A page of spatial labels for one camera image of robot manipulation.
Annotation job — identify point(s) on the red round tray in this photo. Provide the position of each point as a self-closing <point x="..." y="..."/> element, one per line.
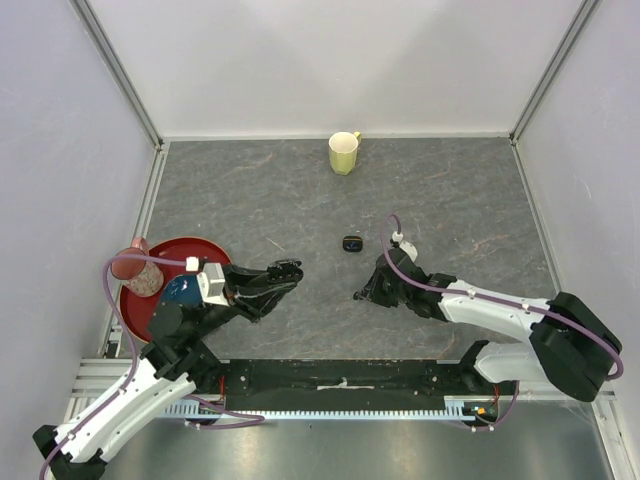
<point x="136" y="311"/>

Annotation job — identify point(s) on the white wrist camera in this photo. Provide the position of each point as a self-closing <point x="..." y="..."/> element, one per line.
<point x="408" y="248"/>
<point x="211" y="282"/>

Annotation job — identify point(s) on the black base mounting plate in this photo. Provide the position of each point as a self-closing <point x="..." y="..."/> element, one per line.
<point x="244" y="377"/>

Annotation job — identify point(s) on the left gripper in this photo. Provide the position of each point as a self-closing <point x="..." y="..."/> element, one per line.
<point x="256" y="292"/>

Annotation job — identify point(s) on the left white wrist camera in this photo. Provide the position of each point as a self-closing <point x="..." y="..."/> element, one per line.
<point x="211" y="282"/>

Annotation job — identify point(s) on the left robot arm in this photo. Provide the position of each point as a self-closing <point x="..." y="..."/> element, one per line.
<point x="173" y="365"/>

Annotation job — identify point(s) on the yellow-green mug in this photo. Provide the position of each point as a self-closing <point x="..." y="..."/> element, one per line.
<point x="343" y="151"/>

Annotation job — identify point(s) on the pink floral mug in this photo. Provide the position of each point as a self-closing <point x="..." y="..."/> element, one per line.
<point x="142" y="277"/>

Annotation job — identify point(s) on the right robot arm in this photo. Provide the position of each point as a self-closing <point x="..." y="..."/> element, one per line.
<point x="559" y="340"/>

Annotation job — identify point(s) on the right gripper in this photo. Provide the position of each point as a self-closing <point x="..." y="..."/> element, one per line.
<point x="371" y="291"/>

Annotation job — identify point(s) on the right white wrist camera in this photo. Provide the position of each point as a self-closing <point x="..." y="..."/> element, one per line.
<point x="408" y="248"/>

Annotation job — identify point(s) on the slotted cable duct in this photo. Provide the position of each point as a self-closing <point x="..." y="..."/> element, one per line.
<point x="453" y="410"/>

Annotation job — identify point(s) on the black glossy charging case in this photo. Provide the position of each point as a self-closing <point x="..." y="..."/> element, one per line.
<point x="352" y="244"/>

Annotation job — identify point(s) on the blue plate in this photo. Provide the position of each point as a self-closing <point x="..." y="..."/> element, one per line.
<point x="182" y="289"/>

